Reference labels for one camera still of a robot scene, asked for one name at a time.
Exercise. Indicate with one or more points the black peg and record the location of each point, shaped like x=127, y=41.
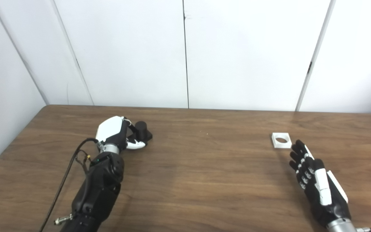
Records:
x=142, y=129

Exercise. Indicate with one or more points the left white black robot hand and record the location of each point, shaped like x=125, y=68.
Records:
x=109, y=129

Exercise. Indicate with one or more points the white square piece with hole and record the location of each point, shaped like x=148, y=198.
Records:
x=282, y=146

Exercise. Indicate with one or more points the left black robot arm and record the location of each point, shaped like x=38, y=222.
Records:
x=98, y=190

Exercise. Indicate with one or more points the silver plug on left arm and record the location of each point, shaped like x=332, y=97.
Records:
x=61, y=220

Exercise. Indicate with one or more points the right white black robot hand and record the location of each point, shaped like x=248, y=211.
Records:
x=328, y=199

